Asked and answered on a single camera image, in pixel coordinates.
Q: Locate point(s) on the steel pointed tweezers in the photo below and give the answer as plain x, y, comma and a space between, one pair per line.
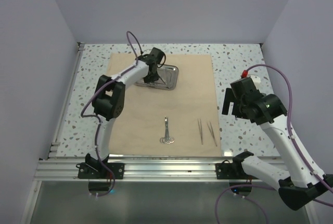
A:
200, 130

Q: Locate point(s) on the steel instrument tray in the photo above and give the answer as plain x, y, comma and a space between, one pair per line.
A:
168, 73

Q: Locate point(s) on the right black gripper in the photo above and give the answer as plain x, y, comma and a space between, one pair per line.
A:
230, 97

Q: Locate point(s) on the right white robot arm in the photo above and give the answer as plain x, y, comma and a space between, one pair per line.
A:
303, 180

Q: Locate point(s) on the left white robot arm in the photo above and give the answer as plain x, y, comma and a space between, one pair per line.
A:
108, 103

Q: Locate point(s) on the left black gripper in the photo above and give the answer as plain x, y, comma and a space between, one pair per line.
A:
153, 78

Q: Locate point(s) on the beige cloth wrap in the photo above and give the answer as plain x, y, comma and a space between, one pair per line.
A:
180, 122

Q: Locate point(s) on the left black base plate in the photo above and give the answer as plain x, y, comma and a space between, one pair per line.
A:
92, 168

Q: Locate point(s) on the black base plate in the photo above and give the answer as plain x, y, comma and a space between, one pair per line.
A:
232, 170
92, 168

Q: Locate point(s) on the steel ring-handled scissors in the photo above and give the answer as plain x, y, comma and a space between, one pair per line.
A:
166, 137

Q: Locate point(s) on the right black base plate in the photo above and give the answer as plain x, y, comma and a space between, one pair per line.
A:
232, 170

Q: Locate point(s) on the steel scalpel handle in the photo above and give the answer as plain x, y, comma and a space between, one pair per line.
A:
209, 124

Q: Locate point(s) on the steel ring-handled forceps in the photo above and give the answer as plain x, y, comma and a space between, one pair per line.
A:
171, 139
159, 84

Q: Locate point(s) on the aluminium mounting rail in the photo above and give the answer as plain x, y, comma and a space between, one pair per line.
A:
137, 169

